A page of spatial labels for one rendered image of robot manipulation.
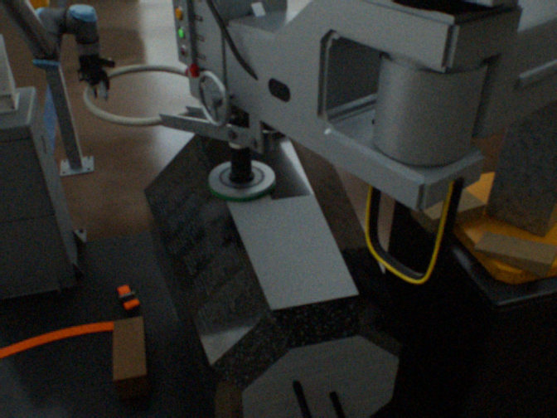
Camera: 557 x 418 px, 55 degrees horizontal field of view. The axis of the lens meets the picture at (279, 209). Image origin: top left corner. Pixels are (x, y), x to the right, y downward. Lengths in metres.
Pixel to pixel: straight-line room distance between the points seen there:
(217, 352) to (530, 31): 1.00
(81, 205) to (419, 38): 2.63
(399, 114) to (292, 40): 0.31
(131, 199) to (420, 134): 2.45
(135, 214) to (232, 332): 1.84
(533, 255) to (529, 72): 0.60
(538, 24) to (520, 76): 0.10
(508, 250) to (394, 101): 0.75
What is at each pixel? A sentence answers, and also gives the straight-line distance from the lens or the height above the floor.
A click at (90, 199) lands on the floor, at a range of 3.34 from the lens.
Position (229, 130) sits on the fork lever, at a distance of 1.60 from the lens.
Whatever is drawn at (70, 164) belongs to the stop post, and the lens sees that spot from 3.66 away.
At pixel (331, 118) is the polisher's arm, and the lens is 1.19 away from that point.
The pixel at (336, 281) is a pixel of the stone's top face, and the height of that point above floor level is 0.82.
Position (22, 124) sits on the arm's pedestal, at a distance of 2.30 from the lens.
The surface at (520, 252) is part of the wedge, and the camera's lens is 1.64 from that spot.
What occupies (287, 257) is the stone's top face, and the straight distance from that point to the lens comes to 1.46.
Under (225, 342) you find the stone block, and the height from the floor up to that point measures 0.71.
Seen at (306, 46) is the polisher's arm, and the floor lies 1.40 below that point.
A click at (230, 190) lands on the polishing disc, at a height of 0.85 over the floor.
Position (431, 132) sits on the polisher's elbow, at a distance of 1.02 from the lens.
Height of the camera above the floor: 1.76
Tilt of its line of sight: 35 degrees down
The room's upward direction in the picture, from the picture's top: straight up
